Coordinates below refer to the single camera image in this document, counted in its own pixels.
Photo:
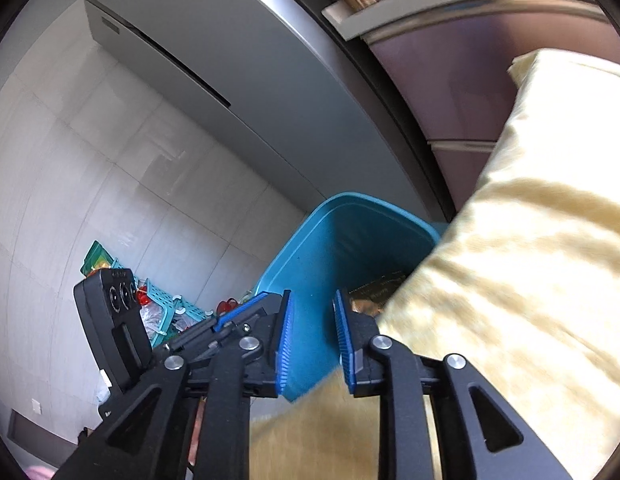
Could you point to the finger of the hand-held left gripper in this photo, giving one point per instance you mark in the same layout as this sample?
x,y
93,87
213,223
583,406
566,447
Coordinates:
x,y
240,310

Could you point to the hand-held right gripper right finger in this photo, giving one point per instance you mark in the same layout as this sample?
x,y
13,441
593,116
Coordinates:
x,y
342,335

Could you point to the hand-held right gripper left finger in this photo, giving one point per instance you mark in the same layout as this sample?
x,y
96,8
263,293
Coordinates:
x,y
285,350

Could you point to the brown snack packet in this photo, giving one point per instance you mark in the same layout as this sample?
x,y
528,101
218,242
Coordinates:
x,y
379,290

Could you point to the blue plastic bin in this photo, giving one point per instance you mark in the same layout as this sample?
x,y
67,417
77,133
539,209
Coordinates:
x,y
330,260

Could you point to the red bag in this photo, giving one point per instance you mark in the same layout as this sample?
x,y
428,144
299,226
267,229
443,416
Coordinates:
x,y
228,306

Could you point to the teal plastic basket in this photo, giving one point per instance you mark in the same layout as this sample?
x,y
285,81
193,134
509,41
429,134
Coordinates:
x,y
165,300

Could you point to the green printed plastic bag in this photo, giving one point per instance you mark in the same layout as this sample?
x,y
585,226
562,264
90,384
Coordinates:
x,y
97,260

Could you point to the yellow blanket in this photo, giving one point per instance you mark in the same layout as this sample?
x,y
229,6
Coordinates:
x,y
514,260

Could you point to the grey refrigerator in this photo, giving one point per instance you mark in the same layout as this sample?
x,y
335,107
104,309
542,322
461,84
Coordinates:
x,y
240,60

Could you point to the purple kitchen cabinet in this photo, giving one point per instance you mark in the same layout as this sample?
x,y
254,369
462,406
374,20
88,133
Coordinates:
x,y
464,70

